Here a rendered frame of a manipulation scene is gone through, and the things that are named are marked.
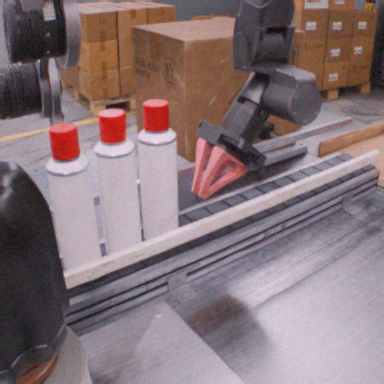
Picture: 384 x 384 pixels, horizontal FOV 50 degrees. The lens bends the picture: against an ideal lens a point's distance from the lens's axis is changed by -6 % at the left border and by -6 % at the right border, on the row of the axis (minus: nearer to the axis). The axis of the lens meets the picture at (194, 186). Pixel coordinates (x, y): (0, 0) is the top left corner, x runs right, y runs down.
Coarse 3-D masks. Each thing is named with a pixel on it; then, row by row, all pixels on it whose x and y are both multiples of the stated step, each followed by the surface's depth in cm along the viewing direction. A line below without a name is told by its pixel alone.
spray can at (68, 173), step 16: (64, 128) 47; (64, 144) 47; (64, 160) 48; (80, 160) 49; (48, 176) 49; (64, 176) 48; (80, 176) 49; (64, 192) 49; (80, 192) 49; (64, 208) 50; (80, 208) 50; (64, 224) 51; (80, 224) 51; (96, 224) 54; (64, 240) 52; (80, 240) 52; (96, 240) 54; (64, 256) 54; (80, 256) 53; (96, 256) 55
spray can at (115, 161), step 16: (112, 112) 52; (112, 128) 51; (96, 144) 54; (112, 144) 52; (128, 144) 53; (96, 160) 53; (112, 160) 52; (128, 160) 53; (112, 176) 53; (128, 176) 54; (112, 192) 54; (128, 192) 55; (112, 208) 55; (128, 208) 56; (112, 224) 56; (128, 224) 57; (112, 240) 58; (128, 240) 58
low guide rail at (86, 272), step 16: (352, 160) 80; (368, 160) 82; (320, 176) 74; (336, 176) 77; (272, 192) 69; (288, 192) 70; (304, 192) 73; (240, 208) 65; (256, 208) 67; (192, 224) 61; (208, 224) 62; (224, 224) 64; (160, 240) 58; (176, 240) 60; (112, 256) 55; (128, 256) 56; (144, 256) 57; (64, 272) 52; (80, 272) 52; (96, 272) 53
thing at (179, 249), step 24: (312, 168) 85; (360, 168) 85; (240, 192) 76; (264, 192) 76; (312, 192) 76; (192, 216) 70; (264, 216) 70; (144, 240) 64; (192, 240) 64; (144, 264) 59; (72, 288) 54
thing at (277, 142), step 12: (336, 120) 85; (348, 120) 87; (300, 132) 79; (312, 132) 81; (324, 132) 83; (264, 144) 74; (276, 144) 76; (180, 168) 66; (192, 168) 67; (204, 168) 68; (96, 204) 59
